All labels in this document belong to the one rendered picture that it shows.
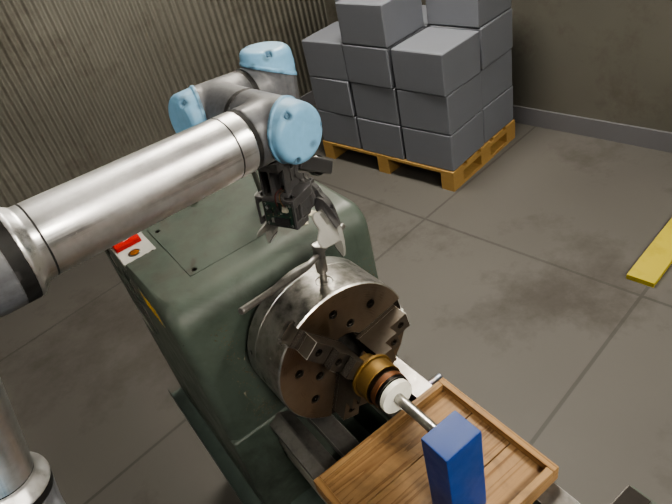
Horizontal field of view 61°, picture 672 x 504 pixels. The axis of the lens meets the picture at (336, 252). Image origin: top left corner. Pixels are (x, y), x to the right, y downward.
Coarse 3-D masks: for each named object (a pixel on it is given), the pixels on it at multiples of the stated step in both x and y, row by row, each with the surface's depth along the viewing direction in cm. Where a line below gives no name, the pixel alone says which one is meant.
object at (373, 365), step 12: (372, 360) 106; (384, 360) 106; (360, 372) 105; (372, 372) 104; (384, 372) 104; (396, 372) 104; (360, 384) 105; (372, 384) 104; (384, 384) 102; (360, 396) 108; (372, 396) 103
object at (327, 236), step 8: (312, 216) 92; (320, 216) 93; (320, 224) 93; (328, 224) 94; (320, 232) 92; (328, 232) 94; (336, 232) 94; (320, 240) 92; (328, 240) 93; (336, 240) 94; (344, 240) 96; (336, 248) 96; (344, 248) 96
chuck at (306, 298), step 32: (288, 288) 110; (320, 288) 107; (352, 288) 108; (384, 288) 113; (288, 320) 105; (320, 320) 106; (352, 320) 112; (256, 352) 112; (288, 352) 104; (288, 384) 108; (320, 384) 114; (320, 416) 118
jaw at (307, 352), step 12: (288, 336) 105; (300, 336) 105; (312, 336) 104; (300, 348) 104; (312, 348) 102; (324, 348) 104; (336, 348) 105; (348, 348) 110; (312, 360) 103; (324, 360) 105; (336, 360) 104; (348, 360) 106; (360, 360) 106; (348, 372) 105
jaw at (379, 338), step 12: (384, 312) 116; (396, 312) 115; (372, 324) 115; (384, 324) 114; (396, 324) 114; (408, 324) 116; (360, 336) 114; (372, 336) 113; (384, 336) 112; (396, 336) 112; (372, 348) 111; (384, 348) 110
